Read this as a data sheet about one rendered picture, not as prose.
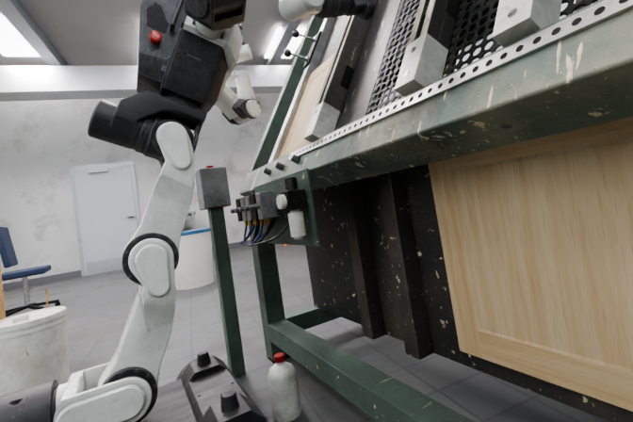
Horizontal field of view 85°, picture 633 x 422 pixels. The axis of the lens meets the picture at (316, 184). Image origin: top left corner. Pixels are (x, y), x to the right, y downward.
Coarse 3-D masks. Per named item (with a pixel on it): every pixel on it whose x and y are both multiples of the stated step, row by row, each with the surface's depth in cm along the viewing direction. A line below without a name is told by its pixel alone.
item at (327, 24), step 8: (328, 24) 174; (328, 32) 173; (320, 40) 170; (320, 48) 170; (320, 56) 169; (312, 64) 166; (304, 72) 167; (312, 72) 166; (304, 80) 163; (304, 88) 162; (296, 96) 161; (296, 104) 159; (288, 112) 161; (288, 120) 156; (288, 128) 156; (280, 136) 156; (280, 144) 153; (272, 152) 155; (280, 152) 152; (272, 160) 150
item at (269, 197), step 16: (288, 176) 118; (304, 176) 108; (256, 192) 148; (272, 192) 118; (288, 192) 104; (304, 192) 107; (240, 208) 126; (256, 208) 116; (272, 208) 117; (288, 208) 105; (304, 208) 110; (256, 224) 128; (272, 224) 126; (288, 224) 110; (304, 224) 107; (256, 240) 122; (272, 240) 114; (288, 240) 124; (304, 240) 113
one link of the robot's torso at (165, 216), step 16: (160, 128) 99; (176, 128) 101; (160, 144) 99; (176, 144) 100; (176, 160) 100; (192, 160) 103; (160, 176) 98; (176, 176) 100; (192, 176) 102; (160, 192) 99; (176, 192) 101; (192, 192) 102; (160, 208) 99; (176, 208) 101; (144, 224) 97; (160, 224) 99; (176, 224) 101; (176, 240) 100; (128, 256) 93; (176, 256) 98; (128, 272) 92
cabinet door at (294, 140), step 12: (324, 72) 148; (312, 84) 156; (312, 96) 148; (300, 108) 154; (312, 108) 141; (300, 120) 148; (288, 132) 155; (300, 132) 140; (288, 144) 148; (300, 144) 133
